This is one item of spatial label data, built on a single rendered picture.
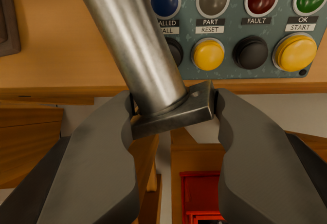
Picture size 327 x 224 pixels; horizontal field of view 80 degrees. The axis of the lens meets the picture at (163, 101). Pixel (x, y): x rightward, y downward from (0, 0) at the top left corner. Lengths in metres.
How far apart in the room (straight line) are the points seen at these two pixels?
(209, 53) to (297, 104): 1.16
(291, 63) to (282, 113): 1.07
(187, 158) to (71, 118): 0.98
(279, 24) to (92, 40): 0.17
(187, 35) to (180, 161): 0.19
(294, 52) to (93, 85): 0.18
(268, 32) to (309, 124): 1.17
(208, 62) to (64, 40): 0.14
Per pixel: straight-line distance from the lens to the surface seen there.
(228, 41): 0.17
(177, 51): 0.16
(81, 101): 1.01
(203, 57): 0.16
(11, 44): 0.24
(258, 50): 0.17
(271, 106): 1.23
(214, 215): 0.20
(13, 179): 0.49
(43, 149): 1.17
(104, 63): 0.21
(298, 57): 0.19
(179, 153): 0.30
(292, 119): 1.29
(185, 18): 0.16
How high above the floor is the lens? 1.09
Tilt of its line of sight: 87 degrees down
